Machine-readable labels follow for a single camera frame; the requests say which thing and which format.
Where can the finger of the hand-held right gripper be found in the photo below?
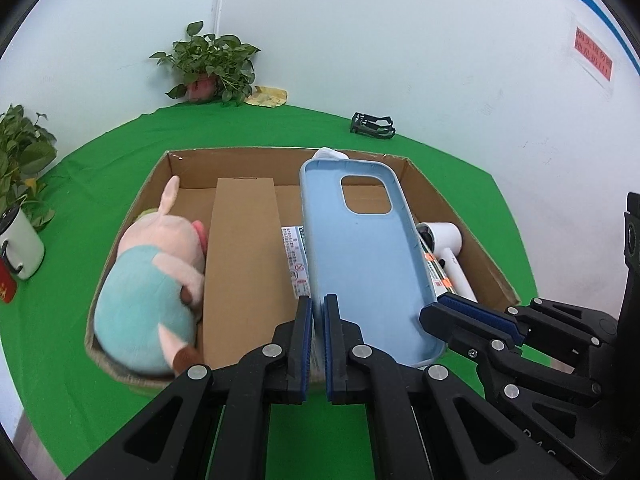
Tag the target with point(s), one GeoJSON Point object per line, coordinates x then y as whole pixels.
{"type": "Point", "coordinates": [450, 327]}
{"type": "Point", "coordinates": [480, 315]}

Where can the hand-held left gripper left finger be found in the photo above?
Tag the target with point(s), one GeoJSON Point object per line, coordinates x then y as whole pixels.
{"type": "Point", "coordinates": [301, 350]}

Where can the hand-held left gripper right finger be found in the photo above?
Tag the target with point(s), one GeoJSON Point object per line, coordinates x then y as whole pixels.
{"type": "Point", "coordinates": [331, 350]}

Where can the light blue phone case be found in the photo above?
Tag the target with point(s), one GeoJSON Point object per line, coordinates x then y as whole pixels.
{"type": "Point", "coordinates": [360, 270]}

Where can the white hair dryer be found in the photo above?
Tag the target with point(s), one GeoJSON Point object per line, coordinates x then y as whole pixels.
{"type": "Point", "coordinates": [445, 235]}

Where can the pink pig plush toy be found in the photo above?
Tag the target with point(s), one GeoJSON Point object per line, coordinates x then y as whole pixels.
{"type": "Point", "coordinates": [145, 300]}

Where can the large cardboard box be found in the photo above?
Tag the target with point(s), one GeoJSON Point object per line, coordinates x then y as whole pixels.
{"type": "Point", "coordinates": [225, 165]}

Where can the small white plastic object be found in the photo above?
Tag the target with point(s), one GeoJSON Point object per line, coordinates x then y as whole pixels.
{"type": "Point", "coordinates": [327, 152]}

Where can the black bottle cage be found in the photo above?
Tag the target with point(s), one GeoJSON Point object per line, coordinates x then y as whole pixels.
{"type": "Point", "coordinates": [367, 127]}

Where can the yellow crumpled sheet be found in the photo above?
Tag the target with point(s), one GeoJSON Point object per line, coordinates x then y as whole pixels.
{"type": "Point", "coordinates": [267, 96]}

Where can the green table cloth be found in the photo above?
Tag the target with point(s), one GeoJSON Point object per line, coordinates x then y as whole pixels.
{"type": "Point", "coordinates": [75, 170]}

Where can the white enamel mug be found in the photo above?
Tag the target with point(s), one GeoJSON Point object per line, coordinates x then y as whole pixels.
{"type": "Point", "coordinates": [22, 245]}

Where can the red mug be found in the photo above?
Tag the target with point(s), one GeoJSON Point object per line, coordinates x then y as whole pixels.
{"type": "Point", "coordinates": [6, 285]}

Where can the potted plant with pink pot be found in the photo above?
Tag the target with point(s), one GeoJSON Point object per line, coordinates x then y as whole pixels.
{"type": "Point", "coordinates": [210, 57]}

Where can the leafy green potted plant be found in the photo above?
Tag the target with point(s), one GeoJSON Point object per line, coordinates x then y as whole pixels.
{"type": "Point", "coordinates": [20, 145]}

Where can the red wall sign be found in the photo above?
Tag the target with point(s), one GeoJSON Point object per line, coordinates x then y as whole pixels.
{"type": "Point", "coordinates": [592, 52]}

